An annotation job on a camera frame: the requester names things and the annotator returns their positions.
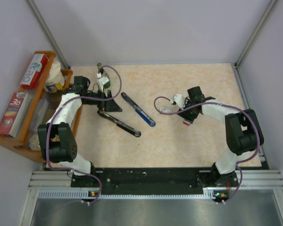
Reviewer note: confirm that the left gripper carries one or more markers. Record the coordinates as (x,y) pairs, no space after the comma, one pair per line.
(109,106)

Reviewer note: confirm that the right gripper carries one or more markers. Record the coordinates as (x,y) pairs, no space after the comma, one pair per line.
(185,115)

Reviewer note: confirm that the black stapler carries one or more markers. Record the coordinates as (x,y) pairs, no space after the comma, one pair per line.
(119,123)

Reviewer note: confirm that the red staple box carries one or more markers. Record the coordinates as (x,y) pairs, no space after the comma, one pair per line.
(166,110)

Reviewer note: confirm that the blue stapler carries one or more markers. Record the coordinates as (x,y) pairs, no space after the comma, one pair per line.
(138,110)

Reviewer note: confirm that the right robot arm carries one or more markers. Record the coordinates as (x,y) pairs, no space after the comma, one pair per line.
(242,129)

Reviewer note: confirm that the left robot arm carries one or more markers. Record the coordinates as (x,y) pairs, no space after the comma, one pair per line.
(57,141)

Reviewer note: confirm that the green glass bottle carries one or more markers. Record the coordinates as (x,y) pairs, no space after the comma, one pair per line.
(102,71)

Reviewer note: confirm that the white paper bag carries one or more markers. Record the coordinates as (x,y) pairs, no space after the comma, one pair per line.
(55,80)

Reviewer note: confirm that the red white box upper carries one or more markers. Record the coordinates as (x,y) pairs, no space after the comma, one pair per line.
(34,71)

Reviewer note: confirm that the red white box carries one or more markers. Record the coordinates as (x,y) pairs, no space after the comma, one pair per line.
(12,118)
(34,71)

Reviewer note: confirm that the white cloth roll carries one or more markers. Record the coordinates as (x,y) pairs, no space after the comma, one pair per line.
(34,142)

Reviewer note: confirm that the red white box lower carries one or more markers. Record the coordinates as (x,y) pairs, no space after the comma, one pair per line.
(12,118)

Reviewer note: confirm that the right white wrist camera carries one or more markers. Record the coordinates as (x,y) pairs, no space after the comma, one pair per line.
(178,100)

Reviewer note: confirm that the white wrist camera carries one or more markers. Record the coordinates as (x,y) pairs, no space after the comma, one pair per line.
(103,81)
(178,100)

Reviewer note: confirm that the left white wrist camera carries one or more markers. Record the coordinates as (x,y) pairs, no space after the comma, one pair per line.
(103,81)

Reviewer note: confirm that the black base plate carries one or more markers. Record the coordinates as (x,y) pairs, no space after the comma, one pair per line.
(154,181)

